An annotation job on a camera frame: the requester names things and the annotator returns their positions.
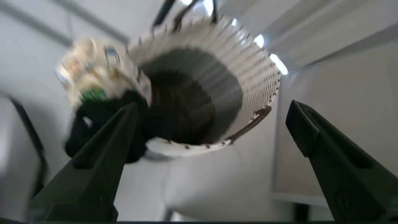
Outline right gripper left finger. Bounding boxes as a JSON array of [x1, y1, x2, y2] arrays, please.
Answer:
[[30, 102, 140, 222]]

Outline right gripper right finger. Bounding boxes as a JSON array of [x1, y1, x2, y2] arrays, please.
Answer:
[[285, 99, 398, 222]]

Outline white laundry basket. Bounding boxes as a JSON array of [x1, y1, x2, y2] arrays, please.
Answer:
[[126, 15, 282, 158]]

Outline black shorts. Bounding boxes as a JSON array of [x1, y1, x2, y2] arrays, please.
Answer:
[[64, 89, 150, 165]]

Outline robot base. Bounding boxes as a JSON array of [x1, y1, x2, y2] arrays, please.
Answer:
[[0, 96, 49, 222]]

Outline cream printed garment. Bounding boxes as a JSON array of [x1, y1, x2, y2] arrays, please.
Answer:
[[55, 35, 152, 108]]

